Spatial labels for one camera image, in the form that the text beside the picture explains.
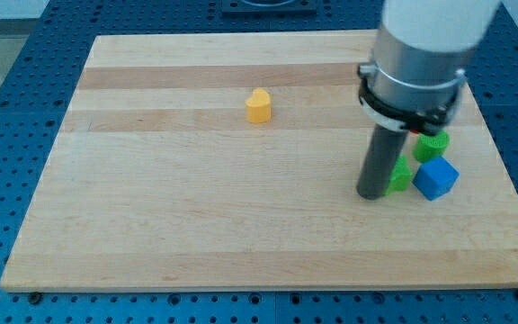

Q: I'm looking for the blue cube block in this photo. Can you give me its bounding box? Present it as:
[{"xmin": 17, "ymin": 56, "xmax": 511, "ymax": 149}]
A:
[{"xmin": 413, "ymin": 157, "xmax": 460, "ymax": 201}]

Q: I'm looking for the yellow heart block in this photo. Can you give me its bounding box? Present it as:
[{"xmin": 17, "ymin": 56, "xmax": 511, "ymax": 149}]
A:
[{"xmin": 245, "ymin": 88, "xmax": 272, "ymax": 124}]

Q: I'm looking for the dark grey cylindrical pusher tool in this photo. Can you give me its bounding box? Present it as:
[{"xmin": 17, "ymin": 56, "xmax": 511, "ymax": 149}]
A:
[{"xmin": 356, "ymin": 124, "xmax": 408, "ymax": 201}]

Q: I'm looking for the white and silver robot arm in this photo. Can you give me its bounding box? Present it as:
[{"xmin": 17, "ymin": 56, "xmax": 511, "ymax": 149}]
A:
[{"xmin": 358, "ymin": 0, "xmax": 500, "ymax": 136}]

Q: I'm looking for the light wooden board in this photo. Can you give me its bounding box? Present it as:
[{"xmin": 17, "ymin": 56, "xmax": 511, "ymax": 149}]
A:
[{"xmin": 0, "ymin": 31, "xmax": 518, "ymax": 293}]

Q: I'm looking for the green star block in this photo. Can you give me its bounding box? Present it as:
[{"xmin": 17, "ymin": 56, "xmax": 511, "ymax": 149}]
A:
[{"xmin": 384, "ymin": 156, "xmax": 413, "ymax": 196}]

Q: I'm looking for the green cylinder block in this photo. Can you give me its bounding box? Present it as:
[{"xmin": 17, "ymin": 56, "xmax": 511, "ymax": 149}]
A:
[{"xmin": 413, "ymin": 130, "xmax": 451, "ymax": 163}]

